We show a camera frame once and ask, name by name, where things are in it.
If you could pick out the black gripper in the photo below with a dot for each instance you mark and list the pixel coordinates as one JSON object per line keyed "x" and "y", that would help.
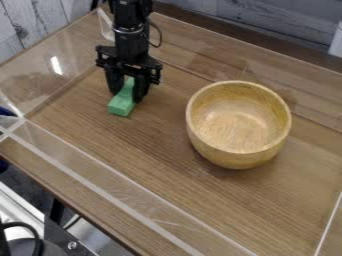
{"x": 142, "y": 65}

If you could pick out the green rectangular block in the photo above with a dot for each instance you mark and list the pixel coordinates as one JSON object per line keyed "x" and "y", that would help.
{"x": 122, "y": 104}

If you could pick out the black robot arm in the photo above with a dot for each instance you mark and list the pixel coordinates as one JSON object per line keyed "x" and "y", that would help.
{"x": 128, "y": 57}

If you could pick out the light wooden bowl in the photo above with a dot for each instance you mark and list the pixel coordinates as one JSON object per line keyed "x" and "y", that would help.
{"x": 239, "y": 123}

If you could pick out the clear acrylic tray walls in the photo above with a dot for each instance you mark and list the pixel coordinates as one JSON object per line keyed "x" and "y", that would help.
{"x": 129, "y": 172}

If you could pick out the black table leg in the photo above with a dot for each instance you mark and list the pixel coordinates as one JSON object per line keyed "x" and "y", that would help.
{"x": 57, "y": 211}

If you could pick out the black metal bracket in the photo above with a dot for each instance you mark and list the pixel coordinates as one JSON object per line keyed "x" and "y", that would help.
{"x": 61, "y": 243}

